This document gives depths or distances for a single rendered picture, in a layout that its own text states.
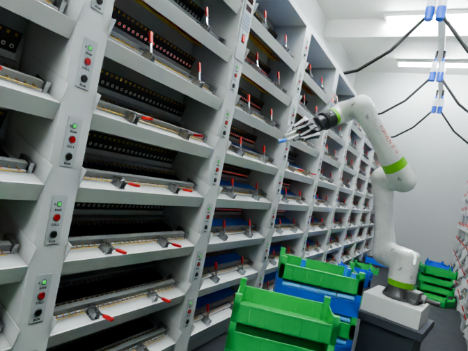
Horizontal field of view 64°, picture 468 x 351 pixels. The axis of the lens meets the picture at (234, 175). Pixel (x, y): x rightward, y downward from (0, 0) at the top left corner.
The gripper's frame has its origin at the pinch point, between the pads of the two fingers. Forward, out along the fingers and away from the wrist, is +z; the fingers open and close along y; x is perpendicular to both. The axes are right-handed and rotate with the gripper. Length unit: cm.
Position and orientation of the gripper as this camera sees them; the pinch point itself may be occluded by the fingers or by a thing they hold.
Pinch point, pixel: (290, 136)
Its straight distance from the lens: 181.6
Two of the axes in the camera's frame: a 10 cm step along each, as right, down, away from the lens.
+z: -8.3, 4.0, -3.9
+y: 5.3, 7.7, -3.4
